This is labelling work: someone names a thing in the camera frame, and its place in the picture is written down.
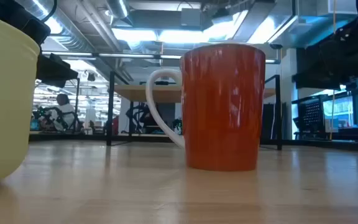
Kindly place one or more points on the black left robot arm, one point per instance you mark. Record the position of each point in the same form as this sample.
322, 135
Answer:
14, 18

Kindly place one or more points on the background black robot arm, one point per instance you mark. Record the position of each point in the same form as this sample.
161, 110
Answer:
140, 116
43, 115

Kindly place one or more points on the person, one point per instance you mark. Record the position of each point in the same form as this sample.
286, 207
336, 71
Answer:
63, 113

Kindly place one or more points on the black perforated panel cart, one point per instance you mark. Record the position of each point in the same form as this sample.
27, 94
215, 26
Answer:
311, 116

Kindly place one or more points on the yellow-green cup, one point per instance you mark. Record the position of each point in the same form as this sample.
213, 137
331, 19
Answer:
2, 109

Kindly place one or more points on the dark background cabinet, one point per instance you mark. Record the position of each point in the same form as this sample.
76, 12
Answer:
268, 121

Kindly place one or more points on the wooden shelf with black frame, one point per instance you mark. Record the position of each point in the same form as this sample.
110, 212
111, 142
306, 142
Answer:
141, 93

